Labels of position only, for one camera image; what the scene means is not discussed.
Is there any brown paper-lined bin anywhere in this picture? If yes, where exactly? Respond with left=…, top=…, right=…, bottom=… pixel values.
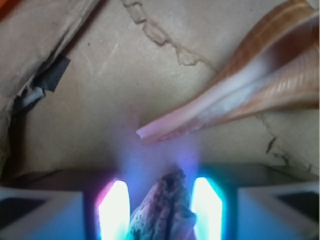
left=2, top=0, right=319, bottom=182

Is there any tan spiral seashell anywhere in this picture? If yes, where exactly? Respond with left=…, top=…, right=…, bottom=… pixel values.
left=136, top=0, right=320, bottom=144

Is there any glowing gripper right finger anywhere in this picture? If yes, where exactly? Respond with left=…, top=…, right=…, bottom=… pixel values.
left=191, top=163, right=320, bottom=240

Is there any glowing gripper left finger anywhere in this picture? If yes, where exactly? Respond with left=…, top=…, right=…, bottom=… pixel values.
left=0, top=170, right=130, bottom=240

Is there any brown wood chip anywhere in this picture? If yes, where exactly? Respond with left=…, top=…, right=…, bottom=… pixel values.
left=125, top=168, right=197, bottom=240

